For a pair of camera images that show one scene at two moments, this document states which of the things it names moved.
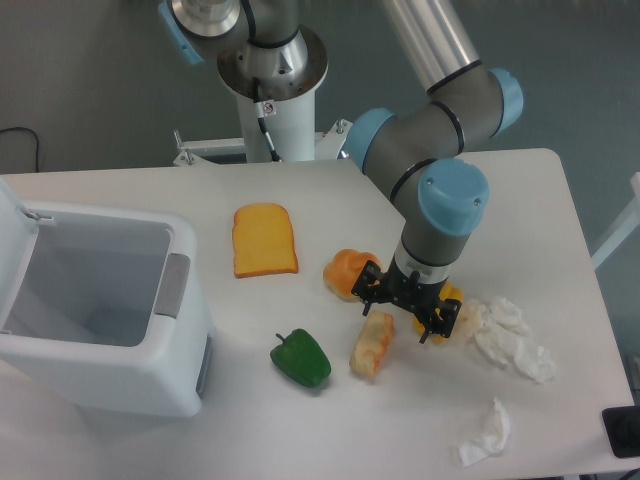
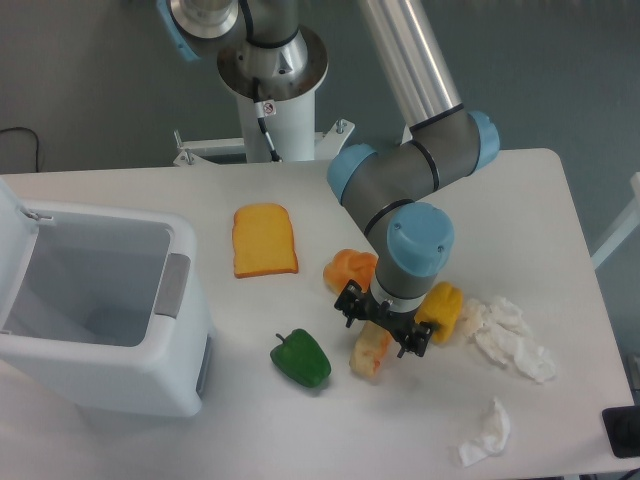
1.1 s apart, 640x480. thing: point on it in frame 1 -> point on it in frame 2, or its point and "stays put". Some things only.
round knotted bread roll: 342,270 stays put
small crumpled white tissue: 476,451 stays put
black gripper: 417,296 -> 403,324
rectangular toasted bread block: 375,340 stays put
